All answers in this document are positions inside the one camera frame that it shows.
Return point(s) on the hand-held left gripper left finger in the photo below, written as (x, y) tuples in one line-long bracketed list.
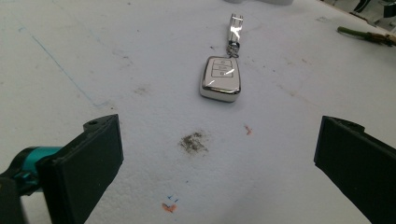
[(77, 174)]

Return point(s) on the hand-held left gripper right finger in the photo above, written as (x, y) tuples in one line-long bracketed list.
[(358, 161)]

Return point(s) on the white car key fob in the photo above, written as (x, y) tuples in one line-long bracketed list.
[(221, 77)]

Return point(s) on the green plant stem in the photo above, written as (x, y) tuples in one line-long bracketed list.
[(364, 35)]

